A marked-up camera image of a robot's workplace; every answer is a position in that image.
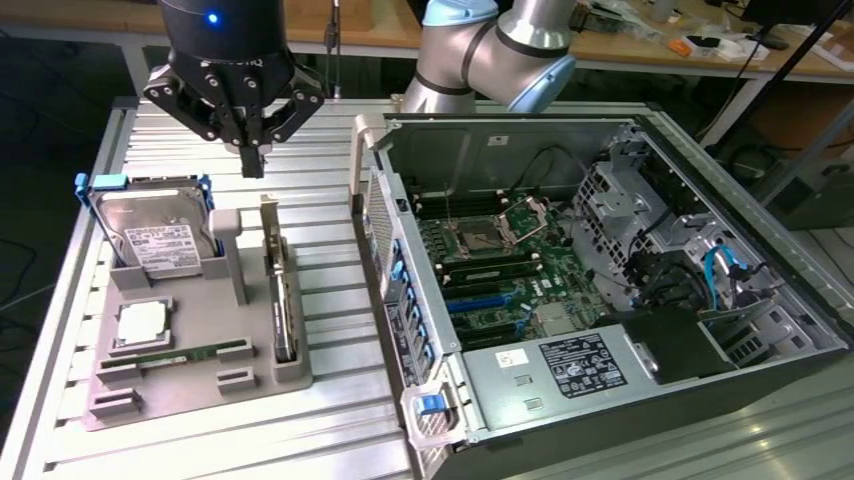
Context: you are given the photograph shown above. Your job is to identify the graphics card with metal bracket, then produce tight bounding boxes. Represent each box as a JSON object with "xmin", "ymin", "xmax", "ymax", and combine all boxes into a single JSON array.
[{"xmin": 256, "ymin": 192, "xmax": 301, "ymax": 365}]

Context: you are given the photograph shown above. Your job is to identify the black monitor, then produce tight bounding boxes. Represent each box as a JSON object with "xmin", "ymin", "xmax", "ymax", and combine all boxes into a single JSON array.
[{"xmin": 737, "ymin": 0, "xmax": 854, "ymax": 29}]

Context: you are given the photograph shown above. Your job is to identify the open black PC case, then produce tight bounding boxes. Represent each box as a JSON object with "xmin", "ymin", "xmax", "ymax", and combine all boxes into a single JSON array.
[{"xmin": 349, "ymin": 112, "xmax": 854, "ymax": 480}]

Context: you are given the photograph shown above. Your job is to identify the silver chipset heatsink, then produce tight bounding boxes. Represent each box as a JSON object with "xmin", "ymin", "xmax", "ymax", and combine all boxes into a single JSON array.
[{"xmin": 532, "ymin": 304, "xmax": 569, "ymax": 337}]

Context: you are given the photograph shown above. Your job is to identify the grey parts rack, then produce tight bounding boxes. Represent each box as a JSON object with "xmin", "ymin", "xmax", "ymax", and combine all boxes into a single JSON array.
[{"xmin": 78, "ymin": 207, "xmax": 314, "ymax": 434}]

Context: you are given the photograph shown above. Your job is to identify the metal disk bay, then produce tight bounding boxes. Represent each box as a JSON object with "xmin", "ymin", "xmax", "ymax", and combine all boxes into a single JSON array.
[{"xmin": 571, "ymin": 159, "xmax": 676, "ymax": 302}]

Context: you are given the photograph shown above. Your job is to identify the grey power supply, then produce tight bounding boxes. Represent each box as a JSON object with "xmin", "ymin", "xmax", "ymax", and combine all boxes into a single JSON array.
[{"xmin": 461, "ymin": 324, "xmax": 660, "ymax": 432}]

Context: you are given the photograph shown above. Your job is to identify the hard disk in blue bracket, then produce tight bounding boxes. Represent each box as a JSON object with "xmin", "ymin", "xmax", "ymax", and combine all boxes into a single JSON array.
[{"xmin": 74, "ymin": 172, "xmax": 218, "ymax": 281}]

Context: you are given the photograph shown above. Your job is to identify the green motherboard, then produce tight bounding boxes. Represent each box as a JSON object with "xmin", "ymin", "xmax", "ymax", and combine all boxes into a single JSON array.
[{"xmin": 409, "ymin": 189, "xmax": 615, "ymax": 351}]

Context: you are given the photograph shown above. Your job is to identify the blue expansion slot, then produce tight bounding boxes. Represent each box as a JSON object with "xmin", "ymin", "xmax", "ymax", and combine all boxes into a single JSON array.
[{"xmin": 444, "ymin": 294, "xmax": 509, "ymax": 315}]

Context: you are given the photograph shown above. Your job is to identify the brown cardboard box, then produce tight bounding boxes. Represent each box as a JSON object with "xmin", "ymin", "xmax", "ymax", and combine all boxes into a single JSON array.
[{"xmin": 284, "ymin": 0, "xmax": 374, "ymax": 31}]

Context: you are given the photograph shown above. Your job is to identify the CPU socket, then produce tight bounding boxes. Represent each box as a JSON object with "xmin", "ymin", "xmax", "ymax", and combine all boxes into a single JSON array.
[{"xmin": 452, "ymin": 217, "xmax": 512, "ymax": 257}]

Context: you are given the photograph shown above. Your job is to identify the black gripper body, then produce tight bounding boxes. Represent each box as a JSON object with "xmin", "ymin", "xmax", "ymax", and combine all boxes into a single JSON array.
[{"xmin": 157, "ymin": 0, "xmax": 296, "ymax": 110}]

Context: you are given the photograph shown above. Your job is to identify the wooden workbench white frame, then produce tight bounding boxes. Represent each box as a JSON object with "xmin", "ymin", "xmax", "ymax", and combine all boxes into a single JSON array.
[{"xmin": 0, "ymin": 0, "xmax": 854, "ymax": 101}]

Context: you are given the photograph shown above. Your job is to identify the black air shroud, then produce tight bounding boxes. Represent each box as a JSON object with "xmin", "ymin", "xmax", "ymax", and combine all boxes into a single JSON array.
[{"xmin": 591, "ymin": 304, "xmax": 740, "ymax": 387}]

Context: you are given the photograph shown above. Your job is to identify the silver CPU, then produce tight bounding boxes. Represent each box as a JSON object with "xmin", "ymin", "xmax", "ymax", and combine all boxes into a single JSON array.
[{"xmin": 116, "ymin": 301, "xmax": 173, "ymax": 346}]

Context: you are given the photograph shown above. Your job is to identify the blue disk wire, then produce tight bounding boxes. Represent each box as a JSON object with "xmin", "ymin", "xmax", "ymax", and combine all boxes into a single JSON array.
[{"xmin": 697, "ymin": 241, "xmax": 743, "ymax": 315}]

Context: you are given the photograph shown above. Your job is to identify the metal socket cover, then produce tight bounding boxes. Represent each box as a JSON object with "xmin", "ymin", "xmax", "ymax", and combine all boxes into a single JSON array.
[{"xmin": 496, "ymin": 195, "xmax": 559, "ymax": 247}]

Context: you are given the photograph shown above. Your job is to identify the green RAM stick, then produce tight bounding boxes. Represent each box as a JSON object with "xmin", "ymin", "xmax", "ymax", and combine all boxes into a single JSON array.
[{"xmin": 105, "ymin": 343, "xmax": 245, "ymax": 365}]

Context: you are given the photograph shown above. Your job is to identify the black installed RAM stick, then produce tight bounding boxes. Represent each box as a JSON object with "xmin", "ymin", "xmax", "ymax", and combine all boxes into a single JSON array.
[{"xmin": 440, "ymin": 256, "xmax": 543, "ymax": 287}]

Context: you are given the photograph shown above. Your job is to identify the black wire bundle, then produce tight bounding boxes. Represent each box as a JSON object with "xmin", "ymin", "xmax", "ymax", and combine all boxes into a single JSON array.
[{"xmin": 628, "ymin": 248, "xmax": 703, "ymax": 307}]

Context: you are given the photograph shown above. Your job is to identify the dark computer tower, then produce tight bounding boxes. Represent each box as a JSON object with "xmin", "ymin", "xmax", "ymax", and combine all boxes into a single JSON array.
[{"xmin": 759, "ymin": 162, "xmax": 854, "ymax": 234}]

